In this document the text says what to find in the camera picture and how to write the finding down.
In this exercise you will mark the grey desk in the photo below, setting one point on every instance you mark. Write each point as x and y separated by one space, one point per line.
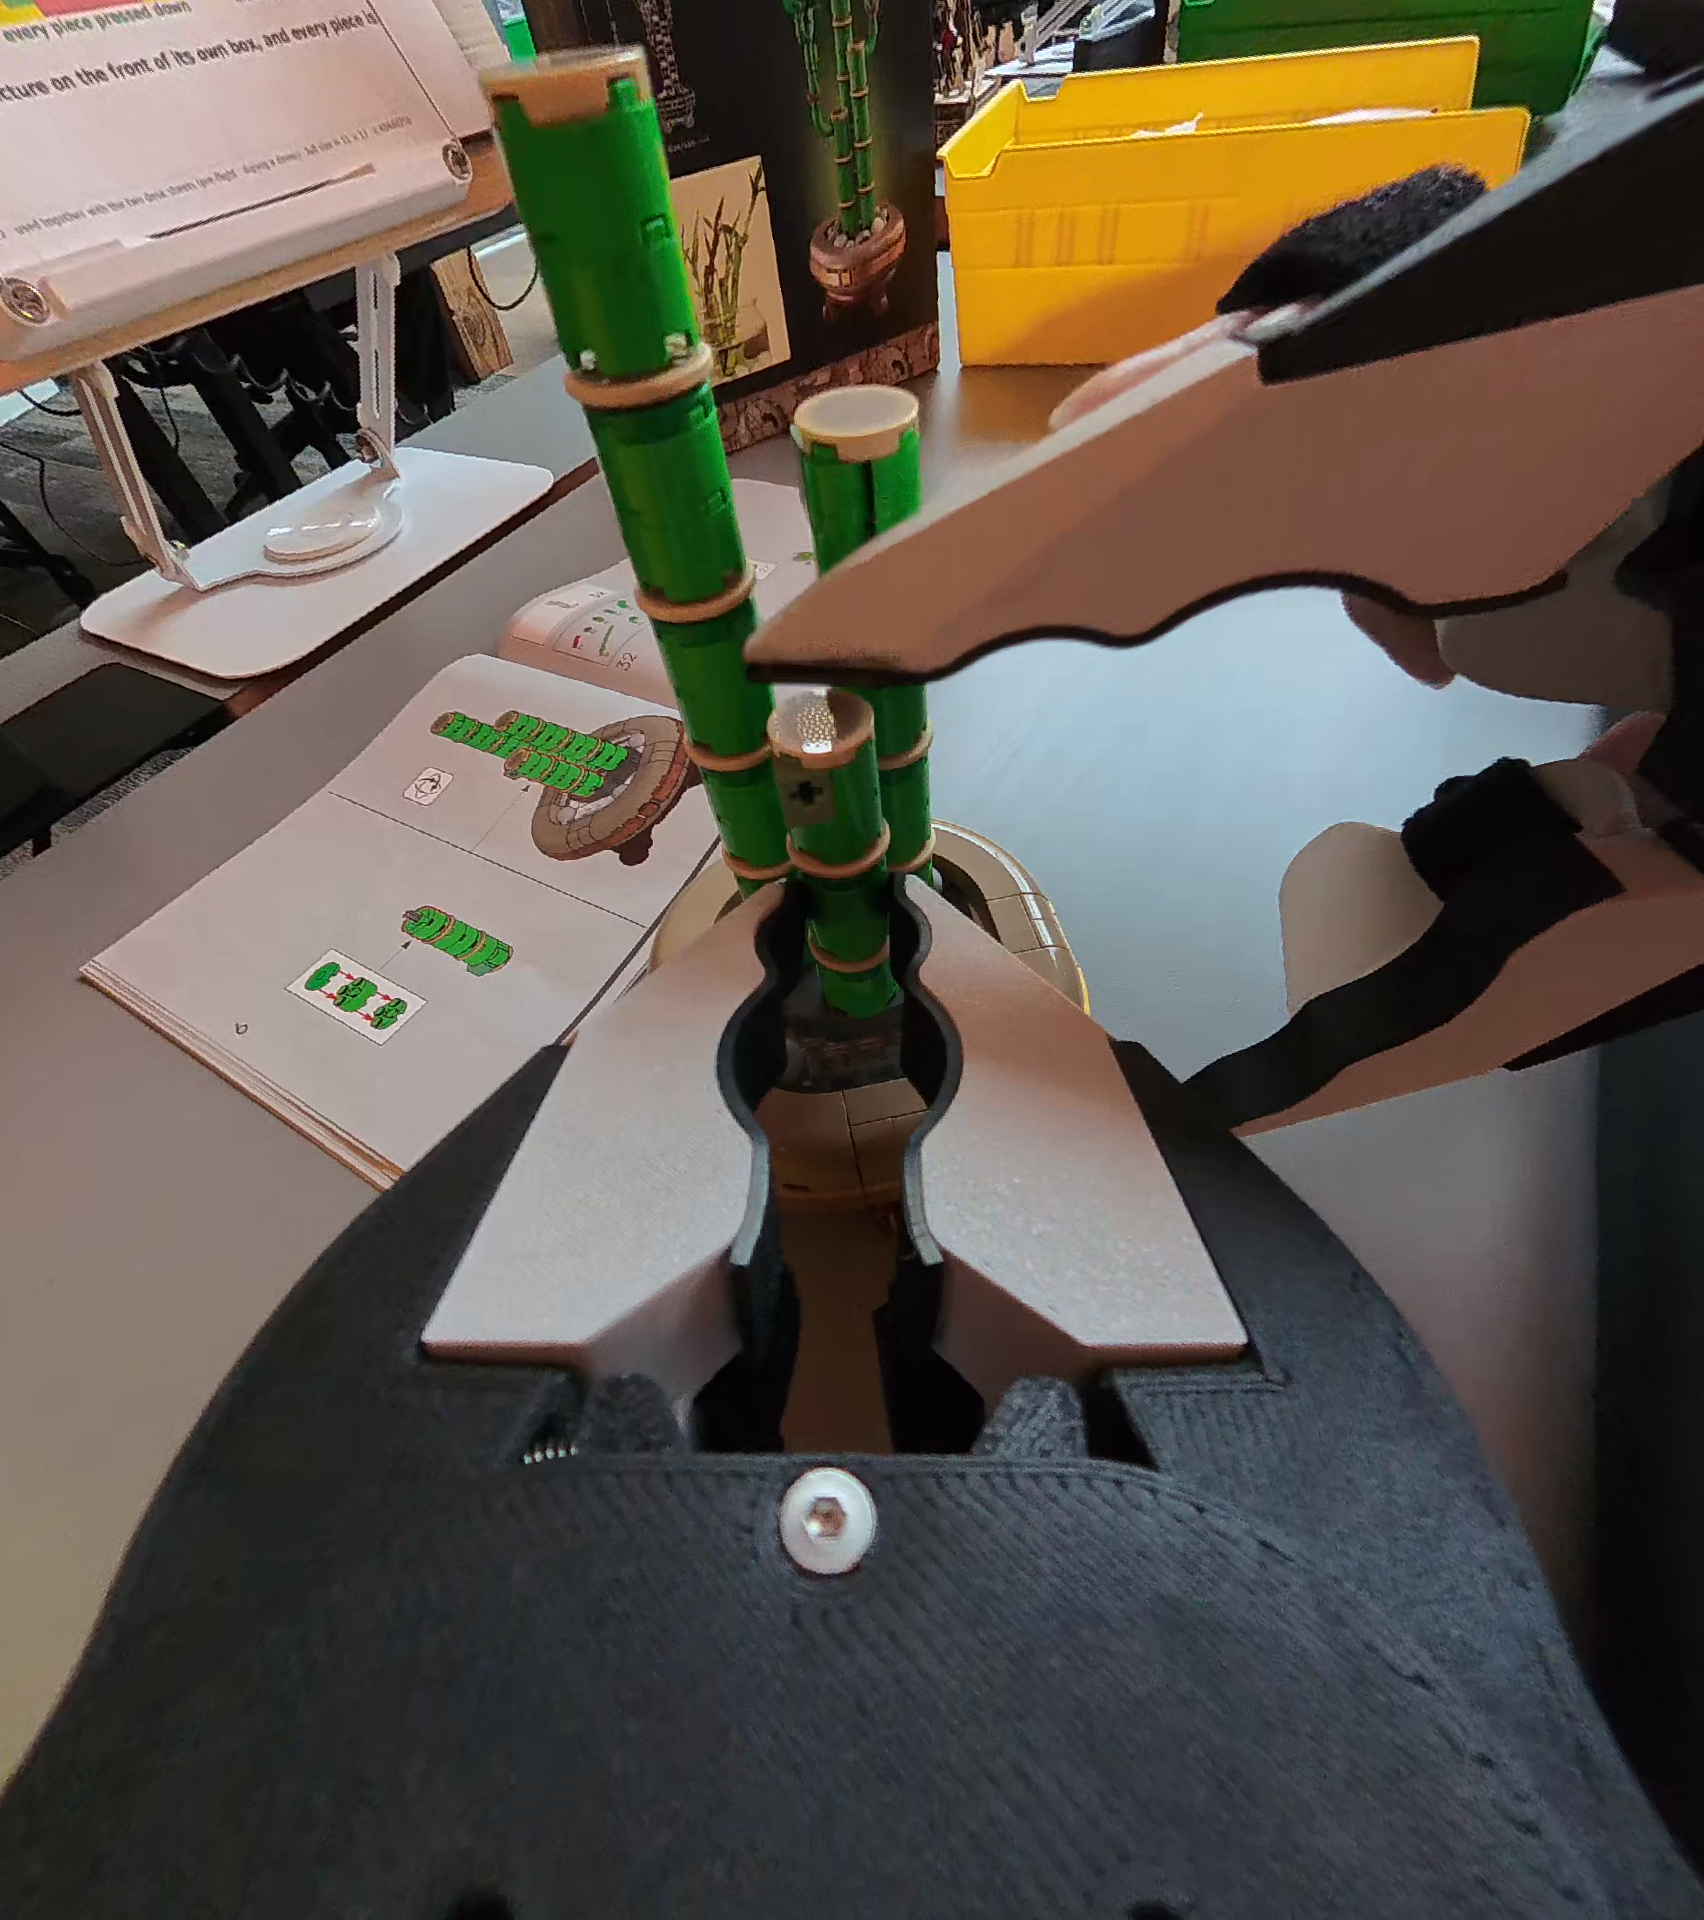
1167 751

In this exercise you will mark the green plastic bin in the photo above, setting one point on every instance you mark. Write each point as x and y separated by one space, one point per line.
1392 31

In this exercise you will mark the green bamboo brick model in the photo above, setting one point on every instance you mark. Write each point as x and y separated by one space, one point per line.
643 300

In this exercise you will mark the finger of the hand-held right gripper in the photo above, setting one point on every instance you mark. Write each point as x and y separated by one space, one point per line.
1542 990
1316 480

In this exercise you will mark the person's right hand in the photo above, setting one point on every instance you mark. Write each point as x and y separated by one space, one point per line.
1153 375

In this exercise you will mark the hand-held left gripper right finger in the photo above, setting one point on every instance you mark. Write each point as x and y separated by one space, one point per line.
1062 1185

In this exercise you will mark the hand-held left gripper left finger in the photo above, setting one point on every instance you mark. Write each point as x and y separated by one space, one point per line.
597 1185

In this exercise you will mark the open instruction booklet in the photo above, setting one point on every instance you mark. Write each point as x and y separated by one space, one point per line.
342 841

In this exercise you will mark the black bamboo product box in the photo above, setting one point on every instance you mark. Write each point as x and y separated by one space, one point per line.
852 195

